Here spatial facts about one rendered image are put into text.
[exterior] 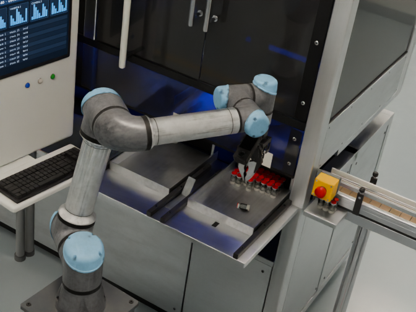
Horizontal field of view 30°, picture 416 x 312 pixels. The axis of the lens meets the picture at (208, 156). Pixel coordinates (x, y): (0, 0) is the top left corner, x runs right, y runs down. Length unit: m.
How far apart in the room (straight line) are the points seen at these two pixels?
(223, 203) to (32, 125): 0.79
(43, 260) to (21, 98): 1.13
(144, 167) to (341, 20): 0.92
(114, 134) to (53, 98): 0.96
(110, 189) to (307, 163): 0.69
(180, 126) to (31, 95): 0.94
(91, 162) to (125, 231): 1.14
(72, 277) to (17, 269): 1.47
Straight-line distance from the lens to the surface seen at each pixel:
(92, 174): 2.26
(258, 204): 2.78
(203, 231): 2.61
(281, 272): 2.99
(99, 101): 2.16
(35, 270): 3.74
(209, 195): 2.78
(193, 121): 2.13
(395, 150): 5.20
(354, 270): 3.03
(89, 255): 2.25
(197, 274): 3.22
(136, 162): 2.90
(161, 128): 2.10
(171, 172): 2.87
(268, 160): 2.77
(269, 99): 2.35
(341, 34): 2.49
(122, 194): 2.73
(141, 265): 3.39
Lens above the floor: 2.45
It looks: 32 degrees down
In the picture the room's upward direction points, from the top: 9 degrees clockwise
